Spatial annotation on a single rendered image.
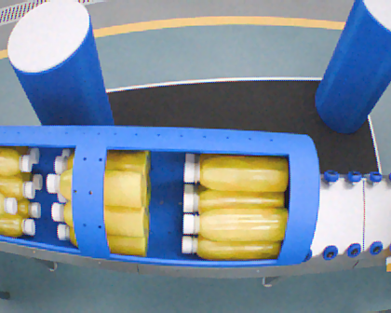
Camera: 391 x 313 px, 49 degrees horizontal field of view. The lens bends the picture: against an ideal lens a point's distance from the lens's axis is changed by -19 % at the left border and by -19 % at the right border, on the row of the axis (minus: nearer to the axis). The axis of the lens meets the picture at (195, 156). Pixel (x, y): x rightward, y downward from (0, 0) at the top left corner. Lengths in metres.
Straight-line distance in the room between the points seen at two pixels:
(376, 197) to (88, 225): 0.78
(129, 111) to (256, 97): 0.54
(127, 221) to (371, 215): 0.66
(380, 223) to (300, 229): 0.43
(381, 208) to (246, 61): 1.37
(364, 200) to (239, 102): 1.05
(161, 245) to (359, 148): 1.32
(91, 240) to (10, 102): 1.66
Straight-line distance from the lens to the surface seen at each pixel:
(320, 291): 2.20
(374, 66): 1.71
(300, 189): 0.94
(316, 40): 2.66
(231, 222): 0.99
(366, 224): 1.30
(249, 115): 2.17
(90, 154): 0.95
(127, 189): 0.96
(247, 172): 1.02
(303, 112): 2.23
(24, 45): 1.39
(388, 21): 1.54
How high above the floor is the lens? 2.11
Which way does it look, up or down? 70 degrees down
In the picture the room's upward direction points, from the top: 4 degrees clockwise
